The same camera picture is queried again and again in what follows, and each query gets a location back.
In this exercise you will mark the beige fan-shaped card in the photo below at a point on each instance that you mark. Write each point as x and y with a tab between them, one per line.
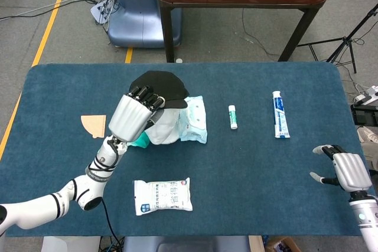
94	125

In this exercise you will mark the white green glue stick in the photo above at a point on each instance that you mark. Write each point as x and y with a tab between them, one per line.
232	117

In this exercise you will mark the black tripod stand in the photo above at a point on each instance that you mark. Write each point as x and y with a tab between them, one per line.
345	39

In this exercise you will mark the small white floor disc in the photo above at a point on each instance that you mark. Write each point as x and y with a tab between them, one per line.
179	60

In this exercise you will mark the black baseball cap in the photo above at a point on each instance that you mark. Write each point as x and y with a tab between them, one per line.
168	86

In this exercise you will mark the white plastic bin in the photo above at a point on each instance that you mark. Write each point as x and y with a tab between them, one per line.
71	243

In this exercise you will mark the white panel with plugs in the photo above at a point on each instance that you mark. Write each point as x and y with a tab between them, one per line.
99	13

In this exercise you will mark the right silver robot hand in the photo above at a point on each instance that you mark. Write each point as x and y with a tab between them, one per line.
351	172

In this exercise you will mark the beige wooden board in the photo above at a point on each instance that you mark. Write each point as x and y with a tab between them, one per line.
256	244

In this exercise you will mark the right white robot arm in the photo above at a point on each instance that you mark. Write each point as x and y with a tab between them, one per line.
364	219

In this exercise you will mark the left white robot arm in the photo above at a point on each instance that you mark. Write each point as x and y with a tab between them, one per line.
38	207

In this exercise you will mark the blue grey machine base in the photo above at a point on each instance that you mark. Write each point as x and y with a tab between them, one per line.
136	13

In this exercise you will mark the white beige sneaker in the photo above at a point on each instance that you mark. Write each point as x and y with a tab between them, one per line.
369	135

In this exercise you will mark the white power strip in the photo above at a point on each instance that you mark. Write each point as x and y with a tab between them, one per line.
364	98

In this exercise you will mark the white printed snack bag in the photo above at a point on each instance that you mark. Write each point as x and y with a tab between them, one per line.
162	197

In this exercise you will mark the white teal plastic pack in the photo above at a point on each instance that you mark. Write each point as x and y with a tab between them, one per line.
165	128

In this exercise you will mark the brown cardboard box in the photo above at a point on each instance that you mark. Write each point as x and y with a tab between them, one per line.
282	244

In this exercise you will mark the blue white toothpaste tube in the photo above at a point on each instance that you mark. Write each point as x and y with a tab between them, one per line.
280	116

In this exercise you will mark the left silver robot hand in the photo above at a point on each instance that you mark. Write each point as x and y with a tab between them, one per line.
128	116

